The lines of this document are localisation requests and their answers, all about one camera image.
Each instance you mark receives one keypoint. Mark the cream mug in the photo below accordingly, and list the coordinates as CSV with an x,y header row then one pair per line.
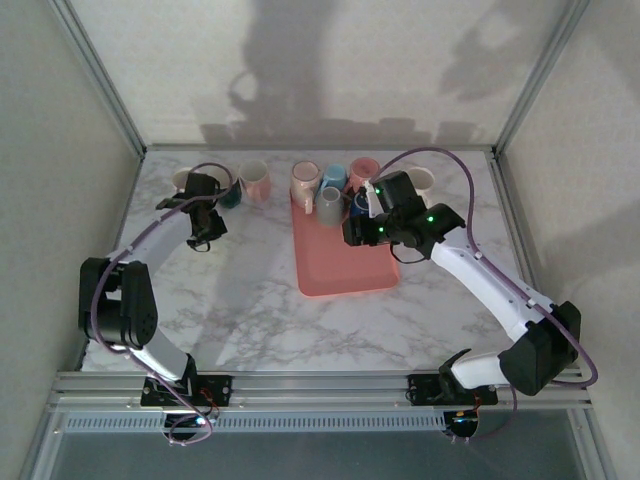
x,y
181,177

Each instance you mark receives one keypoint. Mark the dark green mug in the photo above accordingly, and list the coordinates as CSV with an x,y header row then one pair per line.
x,y
232,197

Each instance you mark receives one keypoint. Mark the white mug with script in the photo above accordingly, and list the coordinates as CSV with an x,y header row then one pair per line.
x,y
424,179

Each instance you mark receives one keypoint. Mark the pink mug with white rim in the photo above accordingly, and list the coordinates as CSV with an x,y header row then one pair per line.
x,y
256,182

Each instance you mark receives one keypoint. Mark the dark blue mug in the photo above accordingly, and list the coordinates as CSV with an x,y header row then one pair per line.
x,y
358,202

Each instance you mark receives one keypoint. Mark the pink printed mug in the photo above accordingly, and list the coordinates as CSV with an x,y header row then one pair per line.
x,y
361,170

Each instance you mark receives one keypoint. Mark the grey mug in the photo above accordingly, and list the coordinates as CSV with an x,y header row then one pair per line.
x,y
329,207

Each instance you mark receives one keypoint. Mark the light blue mug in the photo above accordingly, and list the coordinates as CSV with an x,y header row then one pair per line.
x,y
334,175

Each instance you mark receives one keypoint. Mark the pale pink mug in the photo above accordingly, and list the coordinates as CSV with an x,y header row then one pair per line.
x,y
305,177

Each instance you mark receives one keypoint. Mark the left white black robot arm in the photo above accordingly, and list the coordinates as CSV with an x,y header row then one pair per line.
x,y
160,240

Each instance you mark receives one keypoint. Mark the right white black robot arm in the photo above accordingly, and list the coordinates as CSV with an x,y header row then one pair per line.
x,y
470,280

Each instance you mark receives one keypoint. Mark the pink plastic tray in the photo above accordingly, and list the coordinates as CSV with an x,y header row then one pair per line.
x,y
340,265

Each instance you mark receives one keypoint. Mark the aluminium side rail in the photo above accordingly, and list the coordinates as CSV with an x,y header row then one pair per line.
x,y
521,225

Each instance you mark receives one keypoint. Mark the aluminium back rail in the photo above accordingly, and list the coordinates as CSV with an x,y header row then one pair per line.
x,y
320,148

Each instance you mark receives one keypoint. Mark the aluminium corner post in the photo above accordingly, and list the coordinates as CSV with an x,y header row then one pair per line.
x,y
104,85
541,75

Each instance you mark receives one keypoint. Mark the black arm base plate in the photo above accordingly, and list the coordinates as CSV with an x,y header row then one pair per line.
x,y
220,387
420,387

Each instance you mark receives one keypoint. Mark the aluminium front rail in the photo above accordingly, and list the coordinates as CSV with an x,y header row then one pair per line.
x,y
320,390

